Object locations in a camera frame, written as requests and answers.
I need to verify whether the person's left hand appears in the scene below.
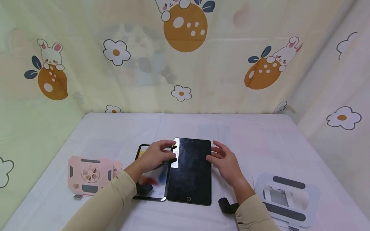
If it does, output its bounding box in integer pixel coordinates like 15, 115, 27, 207
136, 140, 178, 176

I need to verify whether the person's right hand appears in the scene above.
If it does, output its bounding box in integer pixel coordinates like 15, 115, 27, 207
206, 141, 247, 189

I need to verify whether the person's left forearm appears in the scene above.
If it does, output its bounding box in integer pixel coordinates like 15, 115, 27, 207
62, 164, 144, 231

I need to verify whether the person's right forearm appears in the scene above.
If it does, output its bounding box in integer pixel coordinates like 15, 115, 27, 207
233, 180, 280, 231

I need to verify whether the white film strip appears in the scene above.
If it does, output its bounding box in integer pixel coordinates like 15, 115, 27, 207
171, 138, 180, 168

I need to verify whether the black tablet dark screen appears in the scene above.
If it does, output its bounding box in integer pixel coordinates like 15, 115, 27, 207
167, 137, 212, 206

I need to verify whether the black tablet lit screen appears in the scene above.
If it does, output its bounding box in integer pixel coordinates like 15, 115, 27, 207
133, 144, 174, 202

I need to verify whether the black wrist band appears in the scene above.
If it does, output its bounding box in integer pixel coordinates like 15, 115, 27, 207
218, 197, 240, 216
135, 182, 154, 197

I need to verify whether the pink folding stand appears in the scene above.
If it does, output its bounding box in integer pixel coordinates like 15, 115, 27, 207
67, 155, 123, 200

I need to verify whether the white folding stand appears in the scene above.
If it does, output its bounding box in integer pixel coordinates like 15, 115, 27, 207
254, 173, 321, 228

